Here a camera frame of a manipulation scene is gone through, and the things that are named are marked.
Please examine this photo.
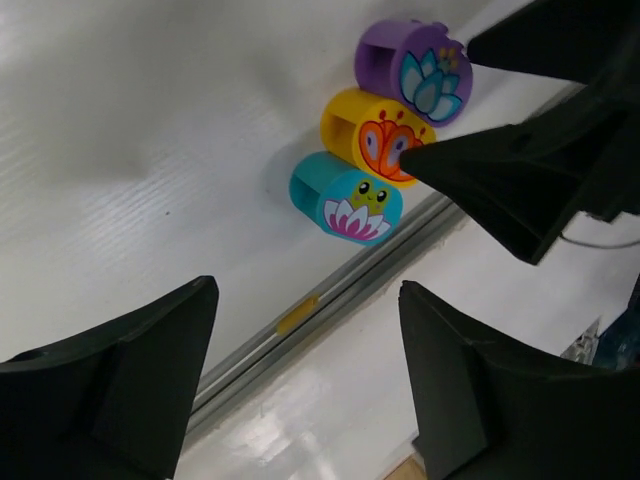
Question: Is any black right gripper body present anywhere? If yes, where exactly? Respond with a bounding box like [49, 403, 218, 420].
[549, 1, 639, 223]

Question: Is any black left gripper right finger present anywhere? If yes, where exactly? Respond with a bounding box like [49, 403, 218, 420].
[399, 281, 639, 479]

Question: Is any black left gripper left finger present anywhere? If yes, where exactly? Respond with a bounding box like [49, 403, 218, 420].
[1, 276, 219, 479]

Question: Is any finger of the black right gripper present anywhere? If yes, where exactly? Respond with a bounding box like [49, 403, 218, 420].
[467, 0, 639, 83]
[399, 107, 631, 266]

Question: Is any purple flower lego piece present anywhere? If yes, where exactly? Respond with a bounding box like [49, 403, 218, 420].
[354, 20, 473, 127]

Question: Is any teal frog lego piece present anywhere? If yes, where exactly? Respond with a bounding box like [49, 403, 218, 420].
[289, 151, 403, 246]

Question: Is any yellow butterfly lego piece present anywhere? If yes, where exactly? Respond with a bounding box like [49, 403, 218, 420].
[320, 87, 436, 189]

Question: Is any yellow tape marker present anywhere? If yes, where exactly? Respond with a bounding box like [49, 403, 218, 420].
[276, 294, 320, 336]

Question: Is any aluminium table edge rail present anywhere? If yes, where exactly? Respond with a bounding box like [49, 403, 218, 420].
[185, 101, 464, 444]

